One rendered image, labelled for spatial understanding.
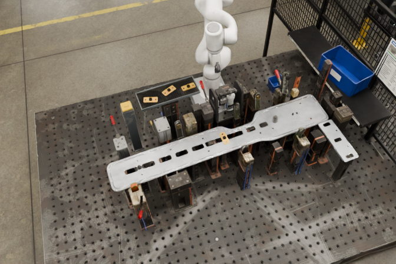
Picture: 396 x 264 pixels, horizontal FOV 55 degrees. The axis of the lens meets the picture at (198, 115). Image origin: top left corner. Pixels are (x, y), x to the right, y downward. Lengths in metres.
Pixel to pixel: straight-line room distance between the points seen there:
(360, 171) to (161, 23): 2.83
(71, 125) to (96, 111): 0.20
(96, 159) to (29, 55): 2.17
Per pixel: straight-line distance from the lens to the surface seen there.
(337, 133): 2.44
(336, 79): 2.61
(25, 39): 4.79
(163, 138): 2.27
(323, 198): 2.54
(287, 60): 3.18
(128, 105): 2.28
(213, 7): 1.98
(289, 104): 2.50
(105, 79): 4.05
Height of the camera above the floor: 2.93
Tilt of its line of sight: 54 degrees down
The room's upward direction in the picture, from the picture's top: 2 degrees counter-clockwise
